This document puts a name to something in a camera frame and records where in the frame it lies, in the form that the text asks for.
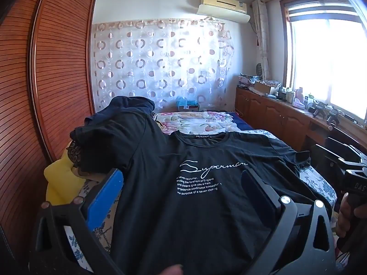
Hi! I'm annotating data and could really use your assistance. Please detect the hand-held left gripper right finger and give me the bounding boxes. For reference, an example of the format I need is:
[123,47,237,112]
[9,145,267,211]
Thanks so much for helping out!
[241,168,337,275]

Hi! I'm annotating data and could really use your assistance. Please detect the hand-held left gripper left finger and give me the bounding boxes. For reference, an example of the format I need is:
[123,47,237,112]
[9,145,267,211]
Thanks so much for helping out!
[29,168,127,275]

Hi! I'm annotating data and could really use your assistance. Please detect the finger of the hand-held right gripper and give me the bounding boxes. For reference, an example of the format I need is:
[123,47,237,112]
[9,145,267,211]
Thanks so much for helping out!
[311,144,346,175]

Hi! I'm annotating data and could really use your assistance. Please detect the black printed t-shirt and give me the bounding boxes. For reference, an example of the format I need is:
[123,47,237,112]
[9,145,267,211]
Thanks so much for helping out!
[70,107,333,275]

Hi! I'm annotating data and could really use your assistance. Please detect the person's right hand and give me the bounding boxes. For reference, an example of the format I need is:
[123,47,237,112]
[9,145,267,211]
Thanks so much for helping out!
[335,193,367,253]

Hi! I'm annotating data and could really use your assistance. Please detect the person's left hand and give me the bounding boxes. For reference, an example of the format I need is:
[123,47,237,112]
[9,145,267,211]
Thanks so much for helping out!
[161,265,184,275]

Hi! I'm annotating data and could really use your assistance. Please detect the black wooden chair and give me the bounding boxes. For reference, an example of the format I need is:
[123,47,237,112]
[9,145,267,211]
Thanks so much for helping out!
[327,124,367,164]

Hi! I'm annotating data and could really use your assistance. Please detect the yellow circle-trimmed garment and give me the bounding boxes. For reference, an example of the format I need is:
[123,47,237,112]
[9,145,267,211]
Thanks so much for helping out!
[44,139,88,207]

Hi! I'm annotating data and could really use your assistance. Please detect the wooden cabinet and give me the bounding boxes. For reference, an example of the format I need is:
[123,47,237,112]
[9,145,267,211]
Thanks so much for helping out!
[235,87,367,161]

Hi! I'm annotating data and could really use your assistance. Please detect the navy blanket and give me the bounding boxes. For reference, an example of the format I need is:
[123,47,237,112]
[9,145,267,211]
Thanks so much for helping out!
[226,112,256,132]

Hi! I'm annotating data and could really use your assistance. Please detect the cardboard box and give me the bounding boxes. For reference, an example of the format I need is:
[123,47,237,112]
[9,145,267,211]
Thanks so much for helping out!
[254,81,277,95]

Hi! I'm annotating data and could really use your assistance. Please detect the window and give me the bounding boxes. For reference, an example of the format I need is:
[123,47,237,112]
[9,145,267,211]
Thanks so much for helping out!
[279,0,367,124]

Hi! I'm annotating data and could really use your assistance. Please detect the navy folded garment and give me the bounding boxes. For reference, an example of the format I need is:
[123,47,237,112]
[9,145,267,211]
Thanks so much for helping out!
[86,96,157,127]

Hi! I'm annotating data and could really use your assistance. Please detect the floral quilt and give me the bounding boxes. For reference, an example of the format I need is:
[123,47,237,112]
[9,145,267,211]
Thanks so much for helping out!
[156,111,238,135]

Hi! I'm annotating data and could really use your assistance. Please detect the blue tissue pack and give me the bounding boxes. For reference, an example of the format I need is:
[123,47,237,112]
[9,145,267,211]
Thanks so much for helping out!
[175,96,200,111]

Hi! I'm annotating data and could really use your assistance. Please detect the wooden louvered wardrobe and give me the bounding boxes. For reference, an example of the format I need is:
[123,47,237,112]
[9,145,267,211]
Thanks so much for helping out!
[0,0,96,264]

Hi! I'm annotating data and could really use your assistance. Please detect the pale window curtain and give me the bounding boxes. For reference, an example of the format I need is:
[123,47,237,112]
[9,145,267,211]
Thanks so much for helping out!
[252,0,273,81]

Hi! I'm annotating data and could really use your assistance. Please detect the sheer circle-patterned curtain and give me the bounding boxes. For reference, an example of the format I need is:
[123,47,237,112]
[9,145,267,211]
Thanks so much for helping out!
[92,19,238,113]

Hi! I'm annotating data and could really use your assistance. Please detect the wall air conditioner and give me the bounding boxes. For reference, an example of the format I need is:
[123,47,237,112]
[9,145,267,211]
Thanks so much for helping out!
[196,0,250,23]

